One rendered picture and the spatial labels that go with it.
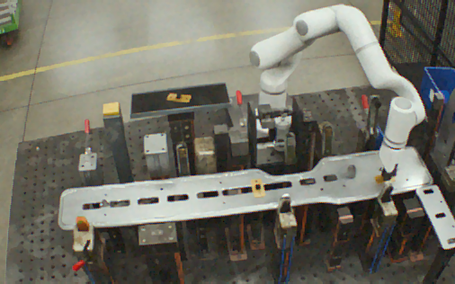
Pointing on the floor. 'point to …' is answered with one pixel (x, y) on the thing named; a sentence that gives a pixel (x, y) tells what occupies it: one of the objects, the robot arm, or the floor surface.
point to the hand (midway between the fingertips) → (387, 173)
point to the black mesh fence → (432, 48)
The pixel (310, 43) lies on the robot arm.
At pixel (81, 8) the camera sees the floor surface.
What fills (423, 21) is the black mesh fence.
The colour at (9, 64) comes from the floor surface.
